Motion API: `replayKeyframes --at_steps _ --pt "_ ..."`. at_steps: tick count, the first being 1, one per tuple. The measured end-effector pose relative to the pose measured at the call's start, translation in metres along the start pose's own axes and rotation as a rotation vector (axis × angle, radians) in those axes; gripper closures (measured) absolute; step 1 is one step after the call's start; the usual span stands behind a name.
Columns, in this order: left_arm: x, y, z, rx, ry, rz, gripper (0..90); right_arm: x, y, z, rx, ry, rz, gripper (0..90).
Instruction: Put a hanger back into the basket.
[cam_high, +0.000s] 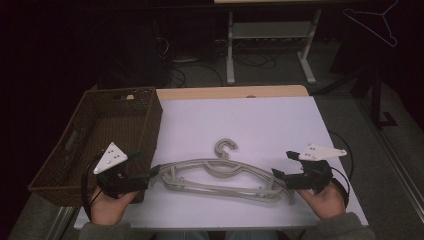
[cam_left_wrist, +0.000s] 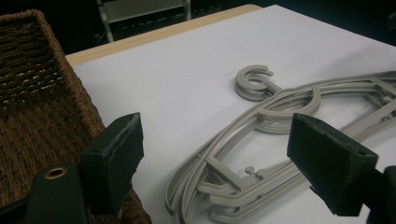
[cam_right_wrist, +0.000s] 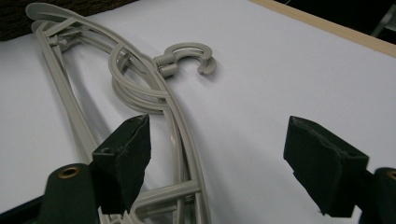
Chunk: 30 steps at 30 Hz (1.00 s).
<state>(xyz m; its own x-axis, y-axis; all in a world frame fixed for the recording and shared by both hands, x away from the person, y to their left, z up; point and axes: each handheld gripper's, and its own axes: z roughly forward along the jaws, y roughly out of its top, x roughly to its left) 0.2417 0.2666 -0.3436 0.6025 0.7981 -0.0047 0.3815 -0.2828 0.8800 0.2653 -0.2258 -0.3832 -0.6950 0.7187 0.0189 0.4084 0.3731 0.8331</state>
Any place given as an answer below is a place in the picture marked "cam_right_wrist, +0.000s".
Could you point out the white metal desk frame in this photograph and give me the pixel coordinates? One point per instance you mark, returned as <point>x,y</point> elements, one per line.
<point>384,20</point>

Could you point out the white table cover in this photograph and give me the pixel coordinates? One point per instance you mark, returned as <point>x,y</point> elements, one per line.
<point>280,77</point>

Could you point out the grey plastic clothes hanger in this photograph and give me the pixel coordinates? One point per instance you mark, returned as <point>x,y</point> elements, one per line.
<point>40,11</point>
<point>137,108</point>
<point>36,26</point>

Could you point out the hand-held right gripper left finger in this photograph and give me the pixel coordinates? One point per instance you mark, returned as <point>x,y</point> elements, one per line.
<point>121,161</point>

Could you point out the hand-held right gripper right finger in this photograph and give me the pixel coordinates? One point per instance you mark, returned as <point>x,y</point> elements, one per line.
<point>323,161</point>

